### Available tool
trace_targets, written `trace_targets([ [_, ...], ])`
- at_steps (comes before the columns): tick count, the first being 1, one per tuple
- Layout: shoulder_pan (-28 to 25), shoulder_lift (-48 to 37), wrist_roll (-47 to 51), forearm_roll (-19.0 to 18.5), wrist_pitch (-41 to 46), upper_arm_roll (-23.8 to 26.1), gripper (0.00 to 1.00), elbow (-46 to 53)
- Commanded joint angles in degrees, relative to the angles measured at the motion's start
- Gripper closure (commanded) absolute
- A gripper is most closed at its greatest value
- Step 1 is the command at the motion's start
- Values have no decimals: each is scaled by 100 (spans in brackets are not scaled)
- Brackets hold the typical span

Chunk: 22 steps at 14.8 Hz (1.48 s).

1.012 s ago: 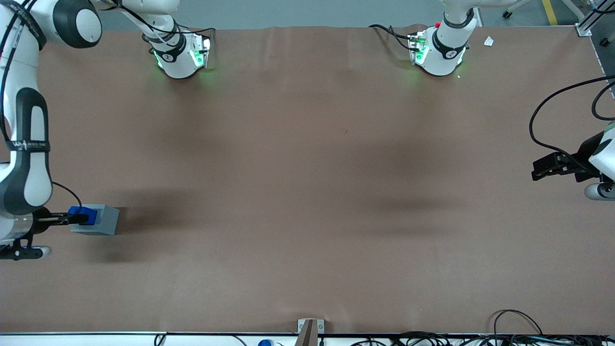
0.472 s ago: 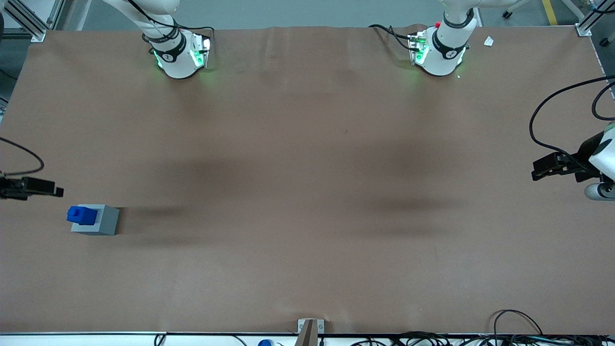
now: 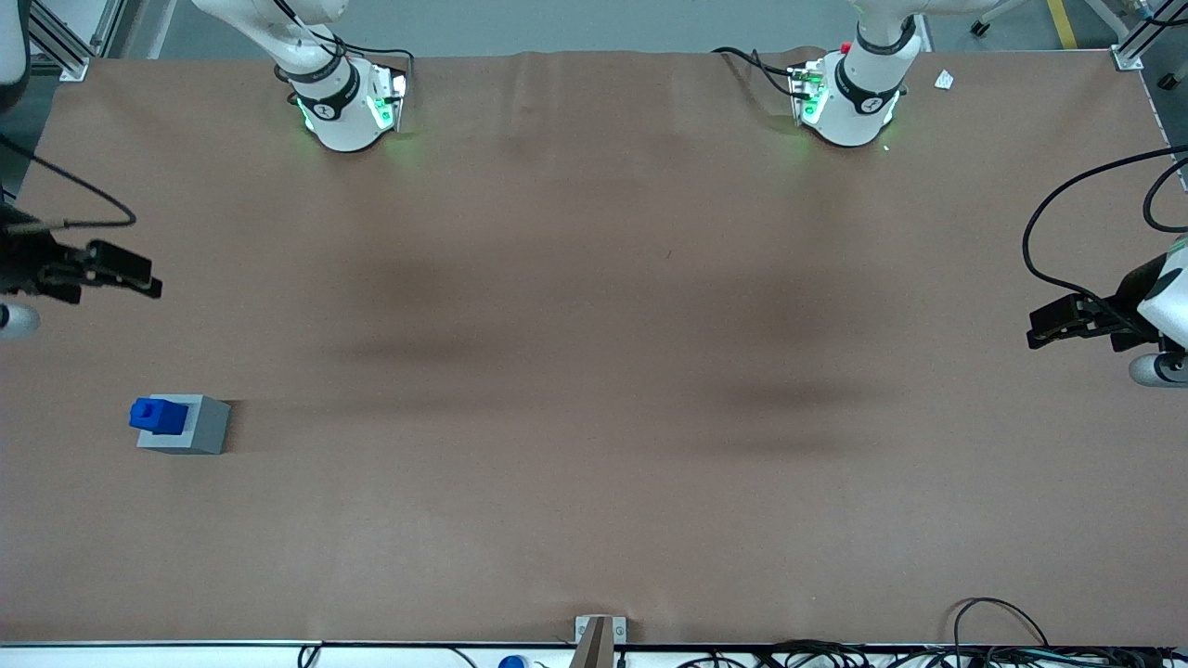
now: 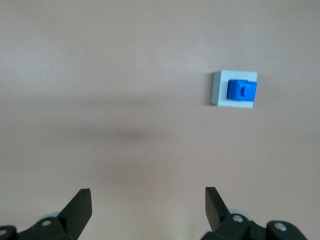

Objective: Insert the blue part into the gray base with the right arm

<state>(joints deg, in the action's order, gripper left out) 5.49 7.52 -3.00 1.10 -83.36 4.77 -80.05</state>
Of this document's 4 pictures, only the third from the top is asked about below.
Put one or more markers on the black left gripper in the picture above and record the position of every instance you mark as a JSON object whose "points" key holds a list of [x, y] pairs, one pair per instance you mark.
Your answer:
{"points": [[1127, 295]]}

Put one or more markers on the small black foot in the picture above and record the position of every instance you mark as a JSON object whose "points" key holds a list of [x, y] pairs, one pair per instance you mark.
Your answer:
{"points": [[1168, 82]]}

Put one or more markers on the blue plastic insert part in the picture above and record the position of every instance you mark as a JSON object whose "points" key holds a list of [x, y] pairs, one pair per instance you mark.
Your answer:
{"points": [[158, 417]]}

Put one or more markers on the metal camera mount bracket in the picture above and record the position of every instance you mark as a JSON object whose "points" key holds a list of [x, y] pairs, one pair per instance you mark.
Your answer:
{"points": [[594, 649]]}

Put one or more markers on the gray square base block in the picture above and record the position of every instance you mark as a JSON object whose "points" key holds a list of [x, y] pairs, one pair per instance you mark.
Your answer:
{"points": [[209, 427]]}

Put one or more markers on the white paper scrap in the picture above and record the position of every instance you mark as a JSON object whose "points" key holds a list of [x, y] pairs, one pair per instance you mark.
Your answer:
{"points": [[944, 80]]}

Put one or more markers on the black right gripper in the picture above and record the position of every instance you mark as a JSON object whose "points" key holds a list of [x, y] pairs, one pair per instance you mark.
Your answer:
{"points": [[26, 261]]}

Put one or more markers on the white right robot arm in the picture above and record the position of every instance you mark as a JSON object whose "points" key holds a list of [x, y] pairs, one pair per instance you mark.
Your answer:
{"points": [[339, 125]]}

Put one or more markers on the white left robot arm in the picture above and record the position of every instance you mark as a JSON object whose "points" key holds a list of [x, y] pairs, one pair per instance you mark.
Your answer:
{"points": [[854, 111]]}

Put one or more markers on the chair leg with caster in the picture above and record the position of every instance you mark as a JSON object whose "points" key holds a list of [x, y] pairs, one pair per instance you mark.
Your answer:
{"points": [[982, 26]]}

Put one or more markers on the aluminium frame post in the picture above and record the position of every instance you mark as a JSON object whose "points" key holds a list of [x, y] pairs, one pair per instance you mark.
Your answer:
{"points": [[74, 67], [1128, 57]]}

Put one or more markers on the brown table mat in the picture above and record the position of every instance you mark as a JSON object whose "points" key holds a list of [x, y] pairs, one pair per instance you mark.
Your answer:
{"points": [[594, 417]]}

